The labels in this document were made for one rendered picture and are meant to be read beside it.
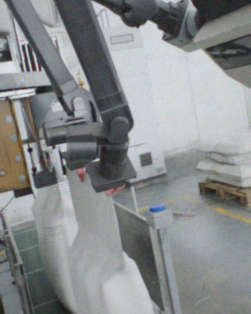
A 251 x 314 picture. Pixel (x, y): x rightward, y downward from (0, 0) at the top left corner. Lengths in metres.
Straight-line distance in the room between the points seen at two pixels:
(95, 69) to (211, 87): 5.87
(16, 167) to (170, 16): 0.72
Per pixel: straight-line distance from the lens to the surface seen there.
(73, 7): 0.65
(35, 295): 2.15
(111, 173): 0.82
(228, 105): 6.71
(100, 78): 0.69
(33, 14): 1.09
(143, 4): 1.16
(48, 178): 1.43
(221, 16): 1.11
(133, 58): 5.28
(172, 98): 6.15
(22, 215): 4.26
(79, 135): 0.76
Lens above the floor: 1.28
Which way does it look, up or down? 6 degrees down
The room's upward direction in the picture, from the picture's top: 11 degrees counter-clockwise
